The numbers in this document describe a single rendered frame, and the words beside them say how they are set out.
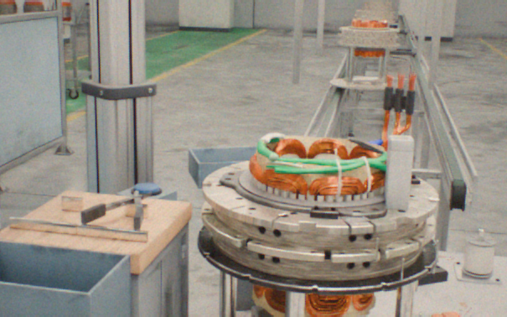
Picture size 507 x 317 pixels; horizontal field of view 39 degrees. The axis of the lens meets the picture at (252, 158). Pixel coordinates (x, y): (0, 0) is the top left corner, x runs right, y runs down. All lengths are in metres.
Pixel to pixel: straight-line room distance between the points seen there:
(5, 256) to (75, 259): 0.09
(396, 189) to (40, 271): 0.44
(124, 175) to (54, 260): 0.48
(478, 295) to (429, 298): 0.10
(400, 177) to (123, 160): 0.59
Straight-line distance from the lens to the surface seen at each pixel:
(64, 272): 0.87
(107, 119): 1.30
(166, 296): 0.97
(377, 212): 0.88
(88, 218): 0.88
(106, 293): 0.78
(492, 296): 1.49
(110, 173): 1.32
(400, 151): 0.89
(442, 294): 1.46
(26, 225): 0.92
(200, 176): 1.21
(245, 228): 0.89
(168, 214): 0.95
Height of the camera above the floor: 1.38
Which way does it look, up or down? 15 degrees down
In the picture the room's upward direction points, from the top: 2 degrees clockwise
